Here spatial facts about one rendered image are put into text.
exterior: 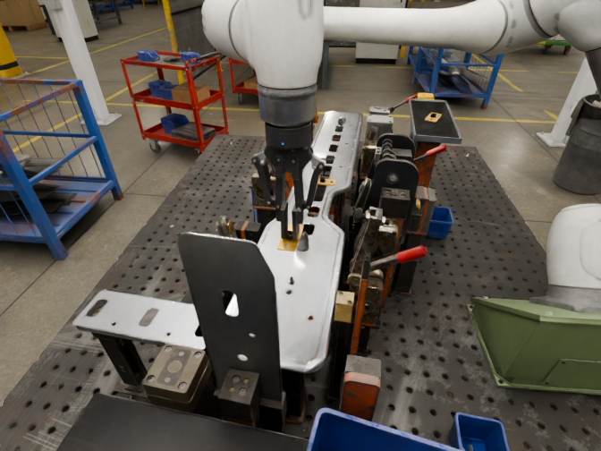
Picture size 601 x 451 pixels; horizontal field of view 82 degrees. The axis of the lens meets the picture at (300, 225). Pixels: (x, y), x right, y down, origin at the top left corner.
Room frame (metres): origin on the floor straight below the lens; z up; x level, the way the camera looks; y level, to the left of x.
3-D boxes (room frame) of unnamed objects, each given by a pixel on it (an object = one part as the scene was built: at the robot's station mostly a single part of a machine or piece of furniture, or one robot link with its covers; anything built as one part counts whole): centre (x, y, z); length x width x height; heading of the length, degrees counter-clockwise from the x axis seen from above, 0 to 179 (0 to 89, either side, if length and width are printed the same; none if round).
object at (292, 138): (0.55, 0.02, 1.33); 0.08 x 0.07 x 0.09; 78
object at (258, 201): (0.99, 0.11, 0.87); 0.12 x 0.09 x 0.35; 78
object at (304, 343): (1.03, -0.07, 1.00); 1.38 x 0.22 x 0.02; 168
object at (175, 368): (0.31, 0.20, 0.88); 0.08 x 0.08 x 0.36; 78
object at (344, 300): (0.45, -0.09, 0.88); 0.04 x 0.04 x 0.36; 78
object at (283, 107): (0.55, 0.02, 1.41); 0.09 x 0.09 x 0.06
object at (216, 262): (0.30, 0.09, 1.17); 0.12 x 0.01 x 0.34; 78
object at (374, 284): (0.52, -0.14, 0.88); 0.07 x 0.06 x 0.35; 78
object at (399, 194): (0.75, -0.24, 0.91); 0.07 x 0.05 x 0.42; 78
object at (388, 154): (0.87, -0.25, 0.94); 0.18 x 0.13 x 0.49; 168
